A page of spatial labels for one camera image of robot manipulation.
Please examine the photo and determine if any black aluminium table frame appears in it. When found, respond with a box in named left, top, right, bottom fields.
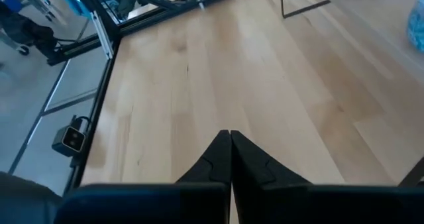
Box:
left=46, top=0, right=256, bottom=194

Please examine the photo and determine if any silver aluminium bracket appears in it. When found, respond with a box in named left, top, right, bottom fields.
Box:
left=89, top=10, right=115, bottom=60

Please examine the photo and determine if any blue patterned round tin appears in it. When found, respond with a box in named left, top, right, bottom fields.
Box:
left=406, top=0, right=424, bottom=54

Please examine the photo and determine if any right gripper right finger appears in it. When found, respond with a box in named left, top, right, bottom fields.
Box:
left=231, top=130, right=424, bottom=224

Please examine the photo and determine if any black depth camera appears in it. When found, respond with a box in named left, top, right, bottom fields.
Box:
left=52, top=116, right=87, bottom=158

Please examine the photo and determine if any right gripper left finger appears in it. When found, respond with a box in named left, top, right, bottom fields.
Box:
left=54, top=129, right=232, bottom=224

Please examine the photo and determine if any black wheeled chair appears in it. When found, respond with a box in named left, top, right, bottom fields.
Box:
left=0, top=1, right=59, bottom=58

